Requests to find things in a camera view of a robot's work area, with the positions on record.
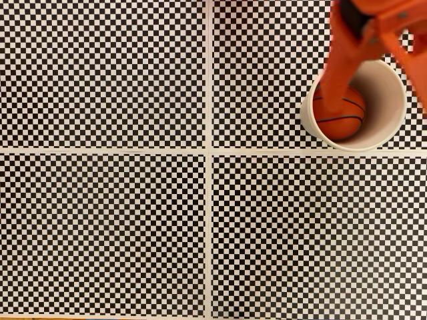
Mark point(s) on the small orange basketball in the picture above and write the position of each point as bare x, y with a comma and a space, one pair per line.
340, 126

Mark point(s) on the black white checkerboard paper sheet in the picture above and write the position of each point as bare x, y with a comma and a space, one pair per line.
300, 233
100, 233
267, 66
100, 66

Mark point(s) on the white paper cup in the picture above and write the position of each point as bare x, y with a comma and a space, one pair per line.
383, 110

